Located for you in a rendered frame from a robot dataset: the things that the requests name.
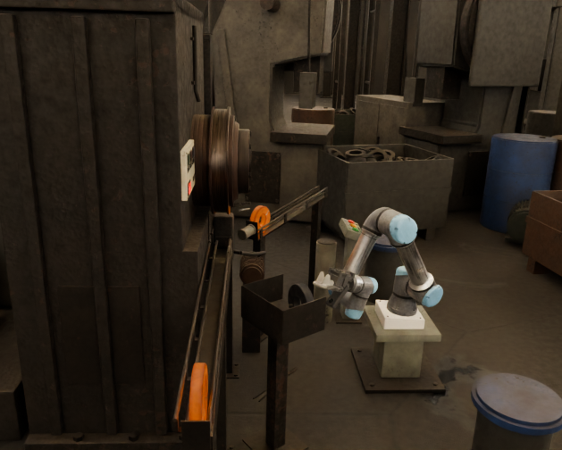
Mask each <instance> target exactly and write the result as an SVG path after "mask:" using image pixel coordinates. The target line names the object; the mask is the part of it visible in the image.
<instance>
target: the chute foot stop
mask: <svg viewBox="0 0 562 450"><path fill-rule="evenodd" d="M180 425H181V443H182V450H211V437H210V420H201V421H180Z"/></svg>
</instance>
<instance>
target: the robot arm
mask: <svg viewBox="0 0 562 450"><path fill-rule="evenodd" d="M416 232H417V225H416V223H415V221H414V220H413V219H411V218H410V217H409V216H407V215H405V214H402V213H400V212H397V211H395V210H393V209H391V208H389V207H382V208H379V209H377V210H375V211H374V212H372V213H371V214H370V215H369V216H368V218H367V219H366V220H365V223H364V224H363V227H362V233H361V235H360V237H359V239H358V241H357V242H356V245H355V247H354V249H353V251H352V253H351V255H350V257H349V258H348V261H347V263H346V265H345V267H344V269H343V270H340V269H337V268H330V267H329V270H328V273H329V275H328V274H327V275H326V276H325V277H324V275H323V271H321V272H320V274H319V276H318V278H317V280H316V281H314V282H313V284H314V285H315V286H316V287H318V288H324V289H327V290H328V291H329V294H330V297H329V298H328V300H327V301H326V305H327V306H329V307H331V308H332V309H335V308H336V307H337V305H338V304H339V303H341V304H342V305H343V306H344V307H346V309H345V314H346V315H347V316H348V317H349V318H351V319H355V320H358V319H360V317H361V316H362V313H363V312H364V309H365V305H366V302H367V300H368V298H369V295H371V294H373V293H375V292H376V290H377V288H378V283H377V281H376V279H374V278H371V277H368V276H358V275H359V273H360V271H361V270H362V268H363V266H364V264H365V262H366V260H367V258H368V256H369V254H370V253H371V251H372V249H373V246H374V244H375V242H376V240H377V238H380V237H381V236H382V234H384V235H386V236H387V238H388V240H389V241H390V244H391V245H392V246H393V247H395V248H397V250H398V254H399V256H400V258H401V261H402V262H403V264H404V266H400V267H398V268H397V270H396V274H395V280H394V286H393V291H392V295H391V297H390V299H389V301H388V303H387V309H388V311H389V312H391V313H394V314H396V315H398V316H404V317H410V316H414V315H416V312H417V305H416V301H418V302H419V303H421V304H422V305H425V306H426V307H433V306H435V305H436V304H437V303H438V302H439V301H440V300H441V298H442V295H443V289H442V287H441V286H440V285H437V284H436V283H435V281H434V278H433V276H432V275H431V273H429V272H427V270H426V268H425V266H424V262H423V260H422V257H421V255H420V254H419V251H418V249H417V246H416V244H415V237H416ZM334 269H335V270H334Z"/></svg>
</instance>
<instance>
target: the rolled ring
mask: <svg viewBox="0 0 562 450"><path fill-rule="evenodd" d="M207 397H208V374H207V365H206V363H204V362H196V363H194V365H193V369H192V373H191V381H190V391H189V420H190V421H201V420H206V414H207Z"/></svg>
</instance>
